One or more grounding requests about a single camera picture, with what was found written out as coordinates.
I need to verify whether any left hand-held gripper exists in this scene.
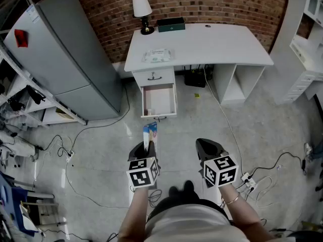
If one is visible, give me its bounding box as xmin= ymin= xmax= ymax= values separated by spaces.
xmin=126 ymin=141 xmax=162 ymax=188

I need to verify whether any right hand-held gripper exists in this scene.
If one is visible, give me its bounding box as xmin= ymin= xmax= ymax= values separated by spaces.
xmin=195 ymin=138 xmax=240 ymax=188

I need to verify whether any white band-aid box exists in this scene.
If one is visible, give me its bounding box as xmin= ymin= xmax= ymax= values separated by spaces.
xmin=143 ymin=122 xmax=159 ymax=153

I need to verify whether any white drawer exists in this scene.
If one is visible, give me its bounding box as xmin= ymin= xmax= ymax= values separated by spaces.
xmin=140 ymin=83 xmax=178 ymax=118
xmin=132 ymin=68 xmax=176 ymax=87

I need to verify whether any person's left forearm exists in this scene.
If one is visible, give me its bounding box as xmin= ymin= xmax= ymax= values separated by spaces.
xmin=117 ymin=185 xmax=149 ymax=242

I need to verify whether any person's right forearm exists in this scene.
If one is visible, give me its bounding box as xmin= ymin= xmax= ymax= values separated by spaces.
xmin=219 ymin=183 xmax=276 ymax=242

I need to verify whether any closed white drawer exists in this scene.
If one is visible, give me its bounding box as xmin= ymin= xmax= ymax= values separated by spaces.
xmin=132 ymin=68 xmax=176 ymax=87

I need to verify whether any person's right black shoe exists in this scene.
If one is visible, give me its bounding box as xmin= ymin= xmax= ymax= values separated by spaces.
xmin=183 ymin=180 xmax=196 ymax=197

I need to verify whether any person's black shoe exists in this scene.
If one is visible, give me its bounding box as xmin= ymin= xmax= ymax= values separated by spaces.
xmin=183 ymin=180 xmax=196 ymax=197
xmin=168 ymin=185 xmax=185 ymax=199

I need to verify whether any person's left black shoe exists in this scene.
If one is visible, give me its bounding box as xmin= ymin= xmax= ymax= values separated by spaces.
xmin=168 ymin=185 xmax=185 ymax=199

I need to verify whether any black router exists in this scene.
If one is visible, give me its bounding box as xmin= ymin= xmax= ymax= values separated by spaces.
xmin=184 ymin=65 xmax=207 ymax=88

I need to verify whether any person's white shirt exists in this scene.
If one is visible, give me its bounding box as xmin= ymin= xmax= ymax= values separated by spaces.
xmin=144 ymin=204 xmax=251 ymax=242

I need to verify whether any wet wipes pack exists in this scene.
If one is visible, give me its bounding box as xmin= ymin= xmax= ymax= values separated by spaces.
xmin=141 ymin=48 xmax=175 ymax=64

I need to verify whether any white desk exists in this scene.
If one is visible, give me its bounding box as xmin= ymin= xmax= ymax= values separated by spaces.
xmin=124 ymin=23 xmax=275 ymax=105

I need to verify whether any grey refrigerator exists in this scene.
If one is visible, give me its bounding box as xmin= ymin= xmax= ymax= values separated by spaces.
xmin=3 ymin=0 xmax=124 ymax=122

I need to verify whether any dark green box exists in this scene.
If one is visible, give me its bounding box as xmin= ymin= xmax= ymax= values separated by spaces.
xmin=157 ymin=17 xmax=186 ymax=33

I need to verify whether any metal shelf rack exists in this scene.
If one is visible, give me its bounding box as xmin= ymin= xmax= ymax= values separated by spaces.
xmin=0 ymin=40 xmax=88 ymax=130

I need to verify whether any white cabinet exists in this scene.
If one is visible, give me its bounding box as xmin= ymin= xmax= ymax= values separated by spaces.
xmin=269 ymin=0 xmax=323 ymax=105

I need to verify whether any table lamp with white shade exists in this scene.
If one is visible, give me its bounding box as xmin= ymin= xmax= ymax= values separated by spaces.
xmin=132 ymin=0 xmax=155 ymax=36

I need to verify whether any red fridge magnet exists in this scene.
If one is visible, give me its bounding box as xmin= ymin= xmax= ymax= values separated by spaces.
xmin=14 ymin=29 xmax=29 ymax=48

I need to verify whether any long white cable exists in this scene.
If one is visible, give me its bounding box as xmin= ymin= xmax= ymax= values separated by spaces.
xmin=203 ymin=67 xmax=245 ymax=176

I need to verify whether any long black cable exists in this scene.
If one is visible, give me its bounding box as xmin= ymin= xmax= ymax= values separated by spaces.
xmin=67 ymin=86 xmax=131 ymax=156

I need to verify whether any thin metal bracelet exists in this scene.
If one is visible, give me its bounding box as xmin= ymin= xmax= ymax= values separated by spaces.
xmin=225 ymin=192 xmax=240 ymax=206

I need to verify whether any thin white floor cable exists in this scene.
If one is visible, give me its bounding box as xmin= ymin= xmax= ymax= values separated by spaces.
xmin=64 ymin=160 xmax=130 ymax=209

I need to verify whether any black cable with adapter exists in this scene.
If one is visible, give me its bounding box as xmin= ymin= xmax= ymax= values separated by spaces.
xmin=248 ymin=152 xmax=308 ymax=179

